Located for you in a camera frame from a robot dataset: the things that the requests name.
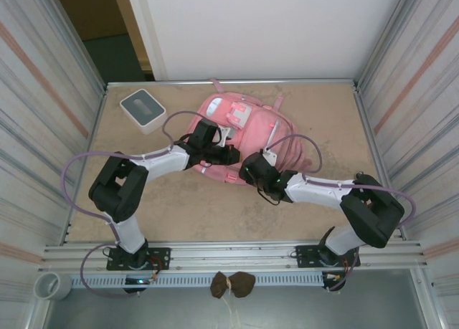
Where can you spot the brown cloth bag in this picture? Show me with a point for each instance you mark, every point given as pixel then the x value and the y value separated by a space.
pixel 233 284

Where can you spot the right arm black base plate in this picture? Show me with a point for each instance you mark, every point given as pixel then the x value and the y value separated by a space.
pixel 305 254

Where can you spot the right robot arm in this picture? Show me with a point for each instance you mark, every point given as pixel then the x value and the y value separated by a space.
pixel 373 210

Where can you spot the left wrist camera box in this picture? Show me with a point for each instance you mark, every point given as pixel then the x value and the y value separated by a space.
pixel 226 133

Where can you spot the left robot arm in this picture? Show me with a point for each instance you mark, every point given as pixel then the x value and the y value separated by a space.
pixel 161 162

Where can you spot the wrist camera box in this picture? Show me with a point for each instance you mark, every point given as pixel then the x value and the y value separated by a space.
pixel 226 133
pixel 270 157

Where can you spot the white cup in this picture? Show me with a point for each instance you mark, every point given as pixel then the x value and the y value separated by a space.
pixel 62 289

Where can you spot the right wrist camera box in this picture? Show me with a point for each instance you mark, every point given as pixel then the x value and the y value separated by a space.
pixel 270 157

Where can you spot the aluminium mounting rail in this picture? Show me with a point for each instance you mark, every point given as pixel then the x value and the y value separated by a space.
pixel 233 253

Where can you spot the brown wooden door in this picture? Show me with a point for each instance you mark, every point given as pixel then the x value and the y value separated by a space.
pixel 89 13

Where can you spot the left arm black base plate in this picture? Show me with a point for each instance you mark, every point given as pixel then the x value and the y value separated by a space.
pixel 161 257

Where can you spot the pink backpack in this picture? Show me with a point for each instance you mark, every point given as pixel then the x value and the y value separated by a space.
pixel 258 124

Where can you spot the white tissue box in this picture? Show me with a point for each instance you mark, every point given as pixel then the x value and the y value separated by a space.
pixel 143 108

